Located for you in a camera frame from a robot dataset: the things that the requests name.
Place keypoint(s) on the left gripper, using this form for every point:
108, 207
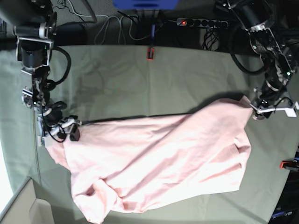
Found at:
264, 108

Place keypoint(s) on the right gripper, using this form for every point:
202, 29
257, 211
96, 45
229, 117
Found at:
58, 131

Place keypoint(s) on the pink t-shirt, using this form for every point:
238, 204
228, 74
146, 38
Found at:
135, 165

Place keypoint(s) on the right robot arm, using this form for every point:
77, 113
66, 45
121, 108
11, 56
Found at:
34, 25

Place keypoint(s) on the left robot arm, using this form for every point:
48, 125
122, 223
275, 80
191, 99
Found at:
279, 63

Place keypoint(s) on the green table cloth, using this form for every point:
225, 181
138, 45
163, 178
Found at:
118, 81

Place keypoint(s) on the red side clamp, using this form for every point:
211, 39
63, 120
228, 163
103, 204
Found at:
291, 165

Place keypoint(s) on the red table clamp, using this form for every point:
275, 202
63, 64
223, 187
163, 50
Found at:
150, 53

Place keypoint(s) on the white power strip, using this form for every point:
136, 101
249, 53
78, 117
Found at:
202, 23

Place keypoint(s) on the blue box top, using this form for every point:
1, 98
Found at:
145, 4

